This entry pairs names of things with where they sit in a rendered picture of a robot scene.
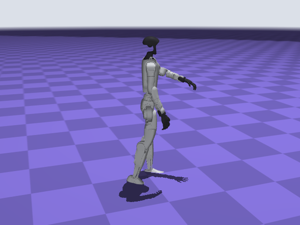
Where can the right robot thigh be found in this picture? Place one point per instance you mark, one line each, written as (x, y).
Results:
(150, 126)

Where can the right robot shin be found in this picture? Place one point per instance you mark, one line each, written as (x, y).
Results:
(140, 156)

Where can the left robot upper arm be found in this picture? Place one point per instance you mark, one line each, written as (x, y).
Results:
(162, 71)

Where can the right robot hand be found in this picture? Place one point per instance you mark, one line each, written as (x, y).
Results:
(165, 120)

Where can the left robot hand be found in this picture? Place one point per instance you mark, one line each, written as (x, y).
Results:
(187, 81)

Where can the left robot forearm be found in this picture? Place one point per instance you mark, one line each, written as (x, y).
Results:
(172, 75)

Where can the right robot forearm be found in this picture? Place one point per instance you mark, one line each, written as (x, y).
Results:
(156, 100)

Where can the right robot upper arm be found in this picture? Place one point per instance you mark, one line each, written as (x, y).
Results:
(150, 69)

